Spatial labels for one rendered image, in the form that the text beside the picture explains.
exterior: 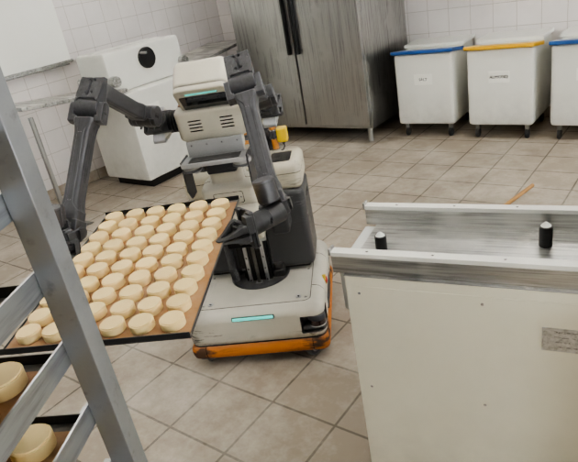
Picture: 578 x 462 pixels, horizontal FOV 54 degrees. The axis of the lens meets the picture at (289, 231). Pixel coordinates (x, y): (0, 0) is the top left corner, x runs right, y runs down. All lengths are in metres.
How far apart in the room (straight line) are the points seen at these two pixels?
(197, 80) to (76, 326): 1.56
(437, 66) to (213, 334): 3.31
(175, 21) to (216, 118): 4.58
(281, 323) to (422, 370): 1.02
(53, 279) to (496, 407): 1.23
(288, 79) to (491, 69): 1.84
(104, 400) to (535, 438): 1.20
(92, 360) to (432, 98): 4.70
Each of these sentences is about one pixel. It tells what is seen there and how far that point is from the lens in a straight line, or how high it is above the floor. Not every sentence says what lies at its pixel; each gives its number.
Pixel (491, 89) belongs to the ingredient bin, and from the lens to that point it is 4.99.
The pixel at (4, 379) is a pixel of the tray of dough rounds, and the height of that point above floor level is 1.24.
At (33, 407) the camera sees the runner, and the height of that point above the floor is 1.23.
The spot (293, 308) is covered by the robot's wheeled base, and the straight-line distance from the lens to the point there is 2.45.
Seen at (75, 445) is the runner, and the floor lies 1.14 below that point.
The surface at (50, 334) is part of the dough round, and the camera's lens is 1.24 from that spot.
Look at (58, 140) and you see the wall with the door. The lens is 5.77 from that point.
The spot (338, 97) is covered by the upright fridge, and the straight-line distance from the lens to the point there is 5.32.
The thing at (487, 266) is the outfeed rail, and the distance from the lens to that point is 1.38.
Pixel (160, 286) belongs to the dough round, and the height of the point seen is 1.01.
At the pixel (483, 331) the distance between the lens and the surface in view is 1.47.
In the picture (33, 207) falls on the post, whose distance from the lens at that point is 0.61.
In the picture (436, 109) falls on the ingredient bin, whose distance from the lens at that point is 5.21.
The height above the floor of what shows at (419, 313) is 0.74.
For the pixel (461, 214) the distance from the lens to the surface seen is 1.66.
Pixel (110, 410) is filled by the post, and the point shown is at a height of 1.15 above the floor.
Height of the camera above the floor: 1.58
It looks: 25 degrees down
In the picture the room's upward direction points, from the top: 11 degrees counter-clockwise
